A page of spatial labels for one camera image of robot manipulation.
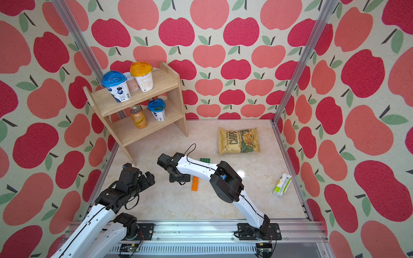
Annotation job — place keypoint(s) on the blue lid yogurt cup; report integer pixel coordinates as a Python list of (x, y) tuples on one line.
[(157, 109), (116, 83)]

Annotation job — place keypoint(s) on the wooden two-tier shelf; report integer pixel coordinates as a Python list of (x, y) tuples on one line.
[(166, 81)]

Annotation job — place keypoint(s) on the aluminium corner post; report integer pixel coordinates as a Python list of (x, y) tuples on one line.
[(309, 49), (69, 18)]

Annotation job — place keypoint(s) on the orange square lego brick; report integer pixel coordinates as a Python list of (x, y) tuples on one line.
[(194, 187)]

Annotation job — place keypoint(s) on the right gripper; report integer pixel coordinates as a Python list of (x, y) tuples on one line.
[(185, 178)]

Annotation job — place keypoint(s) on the aluminium front rail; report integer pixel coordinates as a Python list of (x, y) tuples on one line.
[(210, 237)]

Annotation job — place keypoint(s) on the orange lid yogurt cup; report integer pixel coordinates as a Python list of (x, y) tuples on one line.
[(142, 73)]

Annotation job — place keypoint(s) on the small green white carton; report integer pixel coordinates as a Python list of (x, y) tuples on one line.
[(282, 185)]

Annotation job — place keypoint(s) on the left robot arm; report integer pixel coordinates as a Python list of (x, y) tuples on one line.
[(104, 227)]

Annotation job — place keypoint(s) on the left aluminium corner post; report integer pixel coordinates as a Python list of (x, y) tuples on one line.
[(69, 18)]

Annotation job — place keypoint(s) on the orange soda can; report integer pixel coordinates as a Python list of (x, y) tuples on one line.
[(138, 117)]

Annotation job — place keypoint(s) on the blue lid yogurt cup upper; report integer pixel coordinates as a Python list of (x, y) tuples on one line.
[(116, 83)]

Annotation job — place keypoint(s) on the right aluminium corner post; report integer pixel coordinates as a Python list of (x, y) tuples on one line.
[(309, 49)]

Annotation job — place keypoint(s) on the green lego brick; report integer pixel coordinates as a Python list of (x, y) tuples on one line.
[(205, 160)]

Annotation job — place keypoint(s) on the blue lid yogurt cup lower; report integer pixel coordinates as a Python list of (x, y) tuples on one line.
[(157, 109)]

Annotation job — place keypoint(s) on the yellow chips bag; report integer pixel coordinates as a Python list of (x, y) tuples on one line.
[(241, 141)]

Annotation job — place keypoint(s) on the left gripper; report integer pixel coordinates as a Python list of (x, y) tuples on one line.
[(147, 183)]

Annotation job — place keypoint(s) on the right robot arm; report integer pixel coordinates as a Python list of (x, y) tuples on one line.
[(226, 183)]

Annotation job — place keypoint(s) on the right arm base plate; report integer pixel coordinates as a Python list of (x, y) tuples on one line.
[(247, 232)]

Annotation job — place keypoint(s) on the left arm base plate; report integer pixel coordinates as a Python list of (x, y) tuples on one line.
[(139, 231)]

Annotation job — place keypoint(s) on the pink yogurt cup behind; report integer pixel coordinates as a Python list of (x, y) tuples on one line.
[(131, 82)]

